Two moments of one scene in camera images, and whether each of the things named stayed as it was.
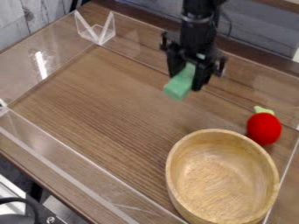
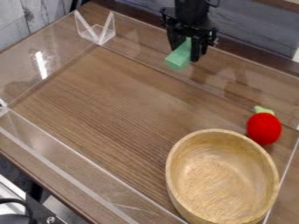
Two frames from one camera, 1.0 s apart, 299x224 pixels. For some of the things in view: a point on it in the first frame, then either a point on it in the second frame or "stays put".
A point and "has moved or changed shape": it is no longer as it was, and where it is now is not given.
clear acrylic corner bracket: x=99 y=34 stays put
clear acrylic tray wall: x=71 y=176 stays put
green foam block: x=179 y=86 has moved or changed shape
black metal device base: x=29 y=218 stays put
